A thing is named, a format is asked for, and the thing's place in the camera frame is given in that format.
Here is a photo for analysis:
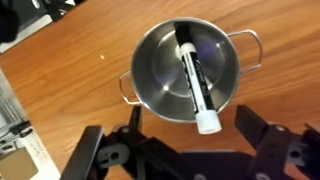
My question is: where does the black white dry-erase marker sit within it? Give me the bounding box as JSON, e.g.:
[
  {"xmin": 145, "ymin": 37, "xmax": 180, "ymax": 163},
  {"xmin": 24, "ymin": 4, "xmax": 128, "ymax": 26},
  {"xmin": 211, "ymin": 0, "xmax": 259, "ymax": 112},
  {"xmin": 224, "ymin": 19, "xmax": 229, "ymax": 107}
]
[{"xmin": 175, "ymin": 25, "xmax": 222, "ymax": 135}]

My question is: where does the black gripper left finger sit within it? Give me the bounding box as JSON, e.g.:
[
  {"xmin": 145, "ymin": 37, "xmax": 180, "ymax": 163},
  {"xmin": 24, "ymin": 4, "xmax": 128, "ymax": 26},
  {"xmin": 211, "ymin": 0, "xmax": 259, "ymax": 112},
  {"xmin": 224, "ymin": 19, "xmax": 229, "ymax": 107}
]
[{"xmin": 128, "ymin": 106, "xmax": 142, "ymax": 132}]

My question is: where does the small silver pot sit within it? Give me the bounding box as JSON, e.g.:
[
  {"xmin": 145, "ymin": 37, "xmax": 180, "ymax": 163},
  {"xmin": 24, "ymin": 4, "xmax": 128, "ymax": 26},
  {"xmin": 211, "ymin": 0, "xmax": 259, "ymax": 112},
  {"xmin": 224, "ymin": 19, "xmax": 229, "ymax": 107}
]
[{"xmin": 118, "ymin": 17, "xmax": 263, "ymax": 125}]

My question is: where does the wooden desk board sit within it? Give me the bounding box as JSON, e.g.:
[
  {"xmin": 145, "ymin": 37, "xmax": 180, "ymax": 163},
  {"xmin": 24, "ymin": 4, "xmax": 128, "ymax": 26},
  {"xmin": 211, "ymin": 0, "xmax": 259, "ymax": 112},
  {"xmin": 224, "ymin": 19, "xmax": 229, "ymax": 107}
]
[{"xmin": 0, "ymin": 0, "xmax": 320, "ymax": 169}]

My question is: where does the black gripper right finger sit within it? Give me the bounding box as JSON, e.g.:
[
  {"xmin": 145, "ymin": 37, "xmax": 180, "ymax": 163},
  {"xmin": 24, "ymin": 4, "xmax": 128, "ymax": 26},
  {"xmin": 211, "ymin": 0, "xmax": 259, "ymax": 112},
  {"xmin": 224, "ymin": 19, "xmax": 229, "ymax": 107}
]
[{"xmin": 235, "ymin": 105, "xmax": 269, "ymax": 149}]

